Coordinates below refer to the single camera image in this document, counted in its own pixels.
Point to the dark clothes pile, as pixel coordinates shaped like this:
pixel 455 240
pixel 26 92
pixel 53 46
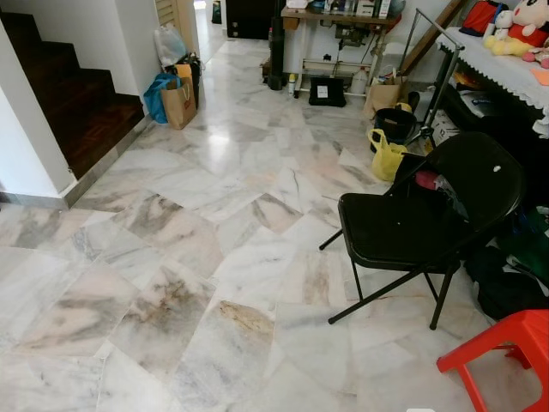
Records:
pixel 506 283

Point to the small red item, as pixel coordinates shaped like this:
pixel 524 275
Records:
pixel 426 180

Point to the orange cloth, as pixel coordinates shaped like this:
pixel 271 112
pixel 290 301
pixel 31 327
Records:
pixel 540 76

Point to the red plastic stool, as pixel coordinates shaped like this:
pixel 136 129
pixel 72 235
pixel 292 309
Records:
pixel 515 335

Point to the table with white lace cloth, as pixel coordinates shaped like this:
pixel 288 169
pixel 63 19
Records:
pixel 502 73

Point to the black folding chair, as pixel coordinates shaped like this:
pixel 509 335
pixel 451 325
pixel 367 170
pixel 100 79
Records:
pixel 395 227

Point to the yellow plush toy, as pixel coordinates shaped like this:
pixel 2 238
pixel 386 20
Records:
pixel 506 46

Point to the yellow shopping bag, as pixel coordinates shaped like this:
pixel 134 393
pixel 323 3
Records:
pixel 386 161

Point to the black bucket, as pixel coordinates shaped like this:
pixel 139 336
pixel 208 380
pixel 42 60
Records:
pixel 395 124

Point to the white and red plush toy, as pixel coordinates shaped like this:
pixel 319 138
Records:
pixel 530 19

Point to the plain brown paper bag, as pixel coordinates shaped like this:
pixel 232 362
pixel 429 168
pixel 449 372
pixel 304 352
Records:
pixel 383 99

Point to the red bag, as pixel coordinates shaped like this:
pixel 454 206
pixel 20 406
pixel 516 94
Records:
pixel 480 17

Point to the grey metal stand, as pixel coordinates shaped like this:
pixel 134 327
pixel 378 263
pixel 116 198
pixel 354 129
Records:
pixel 433 24

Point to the sewing machine table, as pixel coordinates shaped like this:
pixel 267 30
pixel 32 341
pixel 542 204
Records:
pixel 339 19

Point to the black upright vacuum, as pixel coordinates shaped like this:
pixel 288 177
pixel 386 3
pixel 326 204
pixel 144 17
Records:
pixel 275 51

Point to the blue bag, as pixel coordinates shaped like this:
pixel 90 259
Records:
pixel 155 99

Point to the clear white plastic bag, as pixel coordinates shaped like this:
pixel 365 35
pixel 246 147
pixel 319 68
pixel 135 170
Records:
pixel 169 45

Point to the dark wooden staircase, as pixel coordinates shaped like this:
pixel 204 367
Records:
pixel 81 107

